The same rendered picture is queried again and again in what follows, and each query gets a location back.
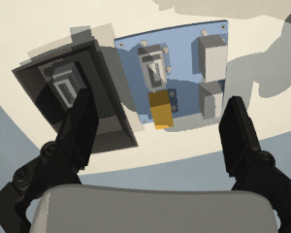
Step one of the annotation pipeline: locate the golden yellow block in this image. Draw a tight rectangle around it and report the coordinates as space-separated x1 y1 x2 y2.
148 89 174 130

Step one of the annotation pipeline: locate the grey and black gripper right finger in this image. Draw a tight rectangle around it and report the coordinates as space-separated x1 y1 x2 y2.
218 96 291 233

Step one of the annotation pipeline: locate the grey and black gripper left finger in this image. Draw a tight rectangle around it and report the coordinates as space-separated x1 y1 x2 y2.
0 88 99 233

